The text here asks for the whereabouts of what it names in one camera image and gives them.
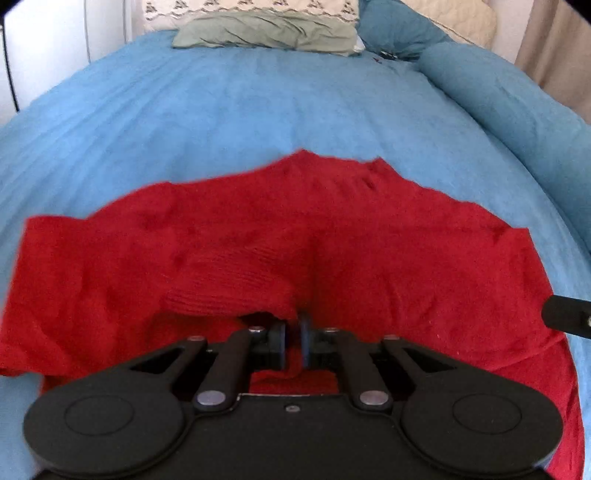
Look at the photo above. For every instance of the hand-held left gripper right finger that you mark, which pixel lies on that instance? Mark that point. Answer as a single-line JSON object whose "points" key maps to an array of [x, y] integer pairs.
{"points": [[305, 342]]}

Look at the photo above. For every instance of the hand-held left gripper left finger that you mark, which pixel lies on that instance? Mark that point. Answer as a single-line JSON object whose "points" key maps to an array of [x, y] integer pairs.
{"points": [[279, 342]]}

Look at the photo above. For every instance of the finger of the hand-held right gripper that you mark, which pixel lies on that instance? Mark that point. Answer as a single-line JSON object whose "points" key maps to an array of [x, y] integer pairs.
{"points": [[567, 316]]}

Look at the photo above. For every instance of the red knit sweater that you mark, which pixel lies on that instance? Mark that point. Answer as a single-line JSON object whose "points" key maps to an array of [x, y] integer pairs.
{"points": [[258, 249]]}

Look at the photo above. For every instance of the blue bed blanket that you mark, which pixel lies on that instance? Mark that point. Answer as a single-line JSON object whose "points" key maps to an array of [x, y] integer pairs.
{"points": [[231, 101]]}

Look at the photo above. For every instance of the beige curtain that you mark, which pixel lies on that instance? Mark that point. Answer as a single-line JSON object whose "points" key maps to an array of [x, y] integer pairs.
{"points": [[554, 50]]}

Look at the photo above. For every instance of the grey-green pillow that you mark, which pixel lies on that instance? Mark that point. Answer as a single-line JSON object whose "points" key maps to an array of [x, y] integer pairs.
{"points": [[265, 30]]}

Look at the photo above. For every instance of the beige quilted pillow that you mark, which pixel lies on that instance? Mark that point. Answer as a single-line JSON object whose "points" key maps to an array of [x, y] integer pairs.
{"points": [[455, 18]]}

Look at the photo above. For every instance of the white patterned pillow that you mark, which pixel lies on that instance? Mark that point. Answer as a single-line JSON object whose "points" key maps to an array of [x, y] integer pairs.
{"points": [[207, 8]]}

